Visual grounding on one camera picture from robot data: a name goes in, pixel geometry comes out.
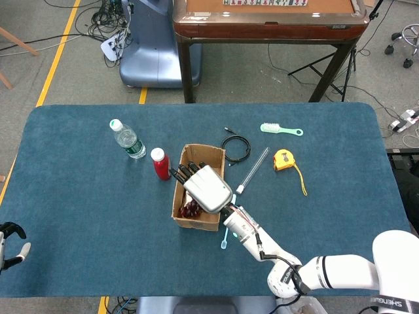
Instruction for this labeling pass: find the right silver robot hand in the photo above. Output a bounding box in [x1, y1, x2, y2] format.
[169, 161, 234, 215]

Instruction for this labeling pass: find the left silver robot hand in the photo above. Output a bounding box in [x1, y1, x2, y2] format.
[0, 221, 32, 271]

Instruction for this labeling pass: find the purple grape bunch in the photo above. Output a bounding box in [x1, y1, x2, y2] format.
[178, 200, 206, 219]

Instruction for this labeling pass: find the clear tube white cap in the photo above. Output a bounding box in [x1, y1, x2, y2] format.
[236, 147, 270, 195]

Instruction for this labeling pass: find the light blue toothbrush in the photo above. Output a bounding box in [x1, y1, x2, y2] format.
[220, 193, 237, 251]

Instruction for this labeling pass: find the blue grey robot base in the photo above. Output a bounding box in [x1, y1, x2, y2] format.
[119, 0, 203, 88]

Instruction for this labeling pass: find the open cardboard box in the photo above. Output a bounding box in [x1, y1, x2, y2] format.
[172, 143, 227, 232]

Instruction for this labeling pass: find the red bottle white cap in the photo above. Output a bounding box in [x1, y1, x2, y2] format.
[150, 147, 173, 181]

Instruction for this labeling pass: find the yellow tape measure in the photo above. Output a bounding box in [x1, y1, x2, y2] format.
[272, 148, 308, 197]

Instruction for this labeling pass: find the mint green brush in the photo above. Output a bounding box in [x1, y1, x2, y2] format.
[260, 122, 304, 137]

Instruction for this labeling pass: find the clear water bottle green label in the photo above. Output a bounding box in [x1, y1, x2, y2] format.
[109, 118, 147, 160]

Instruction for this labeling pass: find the blue felt table cover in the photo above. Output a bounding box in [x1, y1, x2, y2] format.
[0, 101, 412, 298]

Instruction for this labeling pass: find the grey blue robot torso base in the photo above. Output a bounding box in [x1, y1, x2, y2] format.
[136, 296, 279, 314]

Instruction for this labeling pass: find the brown mahjong table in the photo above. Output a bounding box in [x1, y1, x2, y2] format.
[172, 0, 371, 104]

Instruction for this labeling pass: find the large white power strip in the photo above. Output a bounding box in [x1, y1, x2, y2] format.
[100, 31, 130, 61]

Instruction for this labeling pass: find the black tripod stand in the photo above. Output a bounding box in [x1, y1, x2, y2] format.
[287, 0, 384, 102]

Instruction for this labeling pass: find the black cart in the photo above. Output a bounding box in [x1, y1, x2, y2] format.
[386, 148, 419, 235]

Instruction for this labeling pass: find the face-up mahjong tile row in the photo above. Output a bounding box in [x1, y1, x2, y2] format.
[223, 0, 308, 7]

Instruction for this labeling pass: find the wooden pole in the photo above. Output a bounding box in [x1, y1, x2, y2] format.
[0, 26, 40, 57]

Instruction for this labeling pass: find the chrome stool with casters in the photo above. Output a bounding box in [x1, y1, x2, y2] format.
[384, 24, 419, 69]

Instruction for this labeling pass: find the coiled black cable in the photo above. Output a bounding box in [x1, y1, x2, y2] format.
[221, 126, 252, 167]

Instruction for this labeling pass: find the black floor cable bundle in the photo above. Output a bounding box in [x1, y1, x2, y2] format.
[75, 0, 132, 68]

